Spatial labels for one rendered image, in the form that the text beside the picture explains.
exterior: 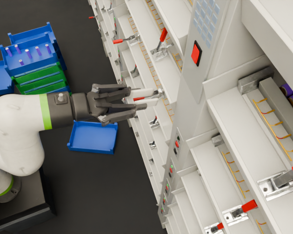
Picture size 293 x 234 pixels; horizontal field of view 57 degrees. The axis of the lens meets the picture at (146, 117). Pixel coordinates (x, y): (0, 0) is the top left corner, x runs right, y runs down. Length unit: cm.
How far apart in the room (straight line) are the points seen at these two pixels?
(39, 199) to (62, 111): 81
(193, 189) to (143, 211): 96
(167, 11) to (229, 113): 25
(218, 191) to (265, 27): 37
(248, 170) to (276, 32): 20
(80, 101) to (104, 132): 121
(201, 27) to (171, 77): 32
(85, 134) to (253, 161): 160
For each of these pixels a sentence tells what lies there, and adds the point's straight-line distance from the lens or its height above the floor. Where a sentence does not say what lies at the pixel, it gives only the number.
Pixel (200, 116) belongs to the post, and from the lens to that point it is 49.
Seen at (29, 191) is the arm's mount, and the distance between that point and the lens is 147.
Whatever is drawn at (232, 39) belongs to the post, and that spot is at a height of 143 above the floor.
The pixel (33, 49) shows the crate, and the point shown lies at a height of 40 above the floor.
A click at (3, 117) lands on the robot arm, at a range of 69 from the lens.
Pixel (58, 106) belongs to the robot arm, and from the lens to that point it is 69.
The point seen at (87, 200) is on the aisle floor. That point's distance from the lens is 176.
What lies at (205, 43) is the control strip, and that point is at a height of 141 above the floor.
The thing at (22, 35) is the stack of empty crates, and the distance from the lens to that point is 227.
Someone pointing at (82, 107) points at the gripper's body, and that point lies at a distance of 71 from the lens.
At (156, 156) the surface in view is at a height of 56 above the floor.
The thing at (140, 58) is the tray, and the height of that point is 94.
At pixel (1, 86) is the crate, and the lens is 237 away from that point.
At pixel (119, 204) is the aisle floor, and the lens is 172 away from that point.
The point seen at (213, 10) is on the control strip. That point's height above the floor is 146.
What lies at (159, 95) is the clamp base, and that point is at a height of 96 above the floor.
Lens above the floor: 167
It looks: 59 degrees down
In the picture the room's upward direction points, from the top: straight up
